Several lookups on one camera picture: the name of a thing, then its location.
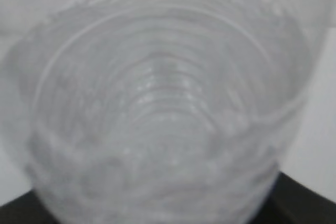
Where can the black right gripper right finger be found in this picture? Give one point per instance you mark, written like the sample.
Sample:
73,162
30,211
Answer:
292,203

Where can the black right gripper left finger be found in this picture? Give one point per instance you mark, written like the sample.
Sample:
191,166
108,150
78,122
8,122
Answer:
26,209

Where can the clear water bottle red label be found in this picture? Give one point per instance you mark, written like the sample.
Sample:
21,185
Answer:
155,111

